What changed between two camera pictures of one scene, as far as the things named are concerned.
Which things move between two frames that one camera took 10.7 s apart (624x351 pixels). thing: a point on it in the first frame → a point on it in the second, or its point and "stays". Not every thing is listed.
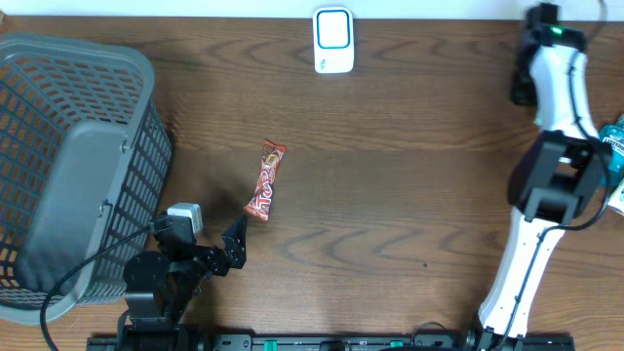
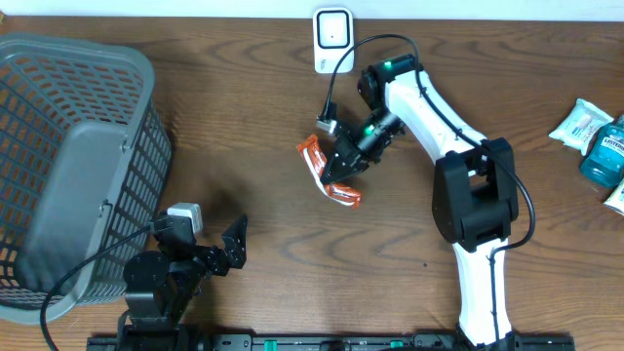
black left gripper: x=218 y=264 stays
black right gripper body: x=524 y=92 → x=351 y=140
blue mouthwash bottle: x=613 y=135 stays
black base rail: x=332 y=342 stays
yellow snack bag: x=616 y=200 stays
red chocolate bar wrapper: x=258 y=204 → x=315 y=158
